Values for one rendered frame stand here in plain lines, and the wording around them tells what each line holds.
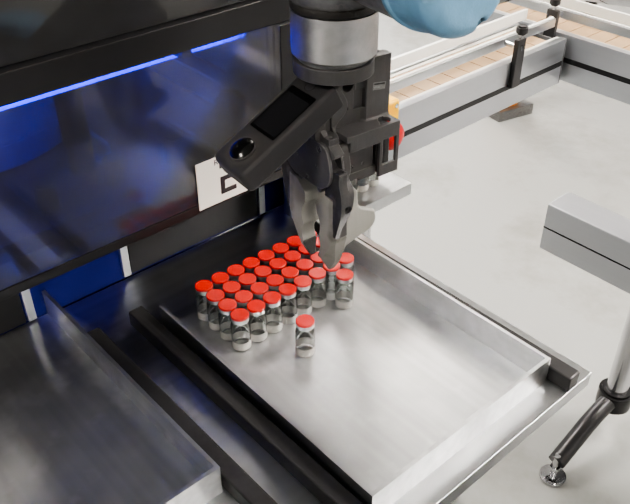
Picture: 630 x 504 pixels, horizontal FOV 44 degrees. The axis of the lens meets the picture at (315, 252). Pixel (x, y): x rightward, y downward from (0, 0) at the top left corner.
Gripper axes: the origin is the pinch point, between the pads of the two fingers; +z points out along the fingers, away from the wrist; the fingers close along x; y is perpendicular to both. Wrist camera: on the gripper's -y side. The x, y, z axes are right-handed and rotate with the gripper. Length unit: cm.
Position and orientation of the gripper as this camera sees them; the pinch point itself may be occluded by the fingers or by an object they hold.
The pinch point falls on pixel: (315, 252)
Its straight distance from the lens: 78.9
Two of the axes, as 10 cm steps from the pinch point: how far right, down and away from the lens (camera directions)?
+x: -5.8, -4.7, 6.6
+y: 8.1, -3.4, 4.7
